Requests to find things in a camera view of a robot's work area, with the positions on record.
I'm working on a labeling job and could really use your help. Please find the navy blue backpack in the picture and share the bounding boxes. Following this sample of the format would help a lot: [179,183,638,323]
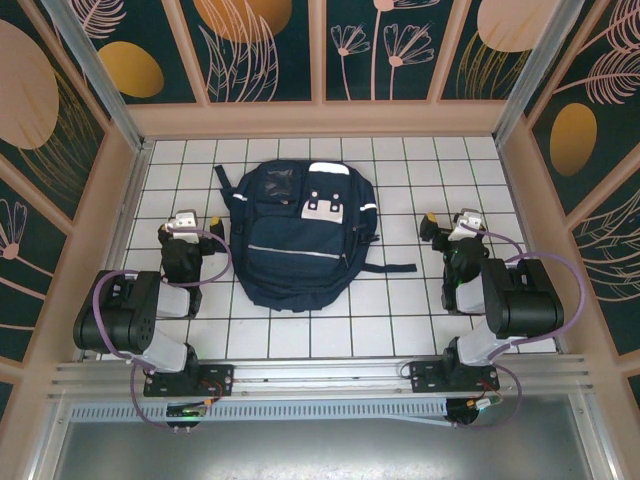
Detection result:
[213,159,417,314]

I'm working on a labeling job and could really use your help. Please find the small green-lit circuit board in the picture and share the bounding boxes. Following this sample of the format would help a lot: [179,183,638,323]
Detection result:
[446,397,505,430]
[164,397,224,432]

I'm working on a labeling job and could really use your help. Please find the brushed metal sheet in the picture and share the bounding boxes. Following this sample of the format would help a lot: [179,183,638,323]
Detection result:
[47,419,609,480]

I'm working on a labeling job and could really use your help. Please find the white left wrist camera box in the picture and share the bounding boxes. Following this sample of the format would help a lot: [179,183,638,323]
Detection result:
[168,208,202,242]

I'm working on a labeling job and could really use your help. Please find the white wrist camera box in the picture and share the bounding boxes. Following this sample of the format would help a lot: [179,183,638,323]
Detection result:
[448,208,482,242]
[168,208,202,242]

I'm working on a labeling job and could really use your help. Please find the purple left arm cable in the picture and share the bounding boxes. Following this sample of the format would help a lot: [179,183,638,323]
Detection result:
[92,227,234,432]

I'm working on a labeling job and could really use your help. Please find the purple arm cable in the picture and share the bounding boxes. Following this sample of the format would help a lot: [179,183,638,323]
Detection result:
[92,227,234,432]
[459,223,587,431]

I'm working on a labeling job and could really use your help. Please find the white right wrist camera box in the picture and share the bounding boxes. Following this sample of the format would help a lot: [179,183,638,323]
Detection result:
[448,208,482,242]

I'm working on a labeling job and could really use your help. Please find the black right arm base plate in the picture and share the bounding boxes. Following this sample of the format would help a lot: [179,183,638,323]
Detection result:
[408,359,501,396]

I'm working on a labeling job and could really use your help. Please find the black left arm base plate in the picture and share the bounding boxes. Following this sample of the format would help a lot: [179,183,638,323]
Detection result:
[143,363,236,399]

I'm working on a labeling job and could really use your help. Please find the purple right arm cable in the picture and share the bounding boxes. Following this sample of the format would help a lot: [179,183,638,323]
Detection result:
[459,223,587,431]

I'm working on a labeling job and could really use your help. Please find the wall panel, single pink flower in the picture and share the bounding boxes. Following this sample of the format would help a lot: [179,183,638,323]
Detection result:
[0,172,74,364]

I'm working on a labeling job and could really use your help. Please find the wall panel with fern lines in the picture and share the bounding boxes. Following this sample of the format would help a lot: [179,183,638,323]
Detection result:
[569,187,640,359]

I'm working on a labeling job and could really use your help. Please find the wall panel, pale circle, stems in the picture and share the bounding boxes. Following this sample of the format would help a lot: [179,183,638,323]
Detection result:
[437,0,569,102]

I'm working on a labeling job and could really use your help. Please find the wall panel with pink flowers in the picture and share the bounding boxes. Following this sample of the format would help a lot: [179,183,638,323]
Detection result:
[323,0,449,104]

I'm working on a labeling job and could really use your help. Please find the wall panel with yellow oval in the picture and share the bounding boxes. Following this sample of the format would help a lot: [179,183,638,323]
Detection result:
[49,0,209,106]

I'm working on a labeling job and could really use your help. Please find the long aluminium mounting rail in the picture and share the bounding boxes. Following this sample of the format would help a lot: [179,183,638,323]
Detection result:
[48,353,599,401]

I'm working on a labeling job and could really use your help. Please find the aluminium corner post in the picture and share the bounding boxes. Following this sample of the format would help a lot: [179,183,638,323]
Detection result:
[491,0,577,147]
[41,0,155,154]

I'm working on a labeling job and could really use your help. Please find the wall panel, large pale circle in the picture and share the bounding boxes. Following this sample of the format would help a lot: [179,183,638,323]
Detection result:
[0,0,112,224]

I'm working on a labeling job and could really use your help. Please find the wall panel, orange circle, leaves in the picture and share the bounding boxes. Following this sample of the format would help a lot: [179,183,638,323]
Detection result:
[177,0,316,105]

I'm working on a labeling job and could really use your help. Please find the grey slotted cable duct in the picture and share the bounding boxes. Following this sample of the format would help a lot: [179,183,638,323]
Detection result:
[69,398,454,427]

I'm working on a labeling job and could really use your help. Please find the wall panel, yellow oval, ferns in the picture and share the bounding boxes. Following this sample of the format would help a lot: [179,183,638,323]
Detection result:
[522,0,640,219]

